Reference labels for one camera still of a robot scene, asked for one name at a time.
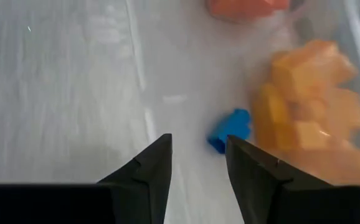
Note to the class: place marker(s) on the orange building block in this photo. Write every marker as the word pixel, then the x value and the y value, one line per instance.
pixel 245 9

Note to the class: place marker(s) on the blue building block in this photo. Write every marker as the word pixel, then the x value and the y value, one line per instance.
pixel 230 127

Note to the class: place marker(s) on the yellow building block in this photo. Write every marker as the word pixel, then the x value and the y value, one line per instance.
pixel 270 115
pixel 310 135
pixel 345 109
pixel 314 67

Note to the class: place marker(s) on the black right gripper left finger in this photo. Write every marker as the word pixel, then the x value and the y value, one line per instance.
pixel 74 205

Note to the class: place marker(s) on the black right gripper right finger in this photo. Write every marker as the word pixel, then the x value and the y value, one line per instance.
pixel 276 199

